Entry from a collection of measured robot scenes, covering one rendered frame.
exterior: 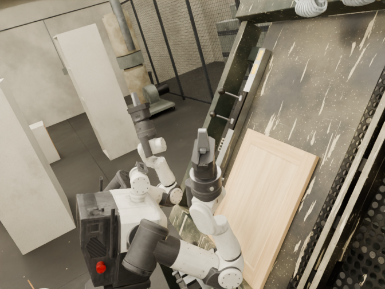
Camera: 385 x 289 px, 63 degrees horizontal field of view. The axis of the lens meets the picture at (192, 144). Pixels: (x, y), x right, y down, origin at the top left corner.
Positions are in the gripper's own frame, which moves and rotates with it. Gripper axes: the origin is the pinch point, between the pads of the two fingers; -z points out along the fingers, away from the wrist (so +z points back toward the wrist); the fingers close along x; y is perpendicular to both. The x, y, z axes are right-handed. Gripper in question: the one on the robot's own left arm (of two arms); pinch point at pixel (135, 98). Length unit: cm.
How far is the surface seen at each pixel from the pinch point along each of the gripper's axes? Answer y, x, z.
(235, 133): -34, 24, 30
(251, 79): -44, 36, 7
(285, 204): -5, 55, 56
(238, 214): -11, 28, 63
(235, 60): -59, 22, -6
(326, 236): 12, 73, 59
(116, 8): -369, -363, -214
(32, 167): -48, -231, 24
